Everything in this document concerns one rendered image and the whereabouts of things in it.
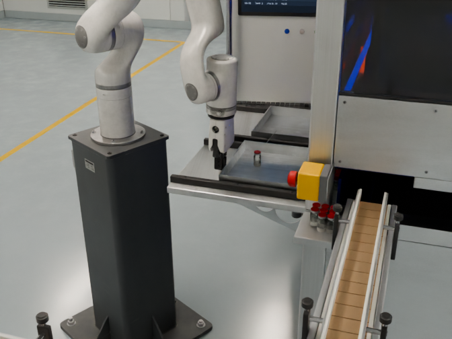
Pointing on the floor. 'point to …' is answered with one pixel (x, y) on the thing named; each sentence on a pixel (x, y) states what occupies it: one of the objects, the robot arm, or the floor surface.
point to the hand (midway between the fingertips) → (220, 163)
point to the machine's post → (322, 128)
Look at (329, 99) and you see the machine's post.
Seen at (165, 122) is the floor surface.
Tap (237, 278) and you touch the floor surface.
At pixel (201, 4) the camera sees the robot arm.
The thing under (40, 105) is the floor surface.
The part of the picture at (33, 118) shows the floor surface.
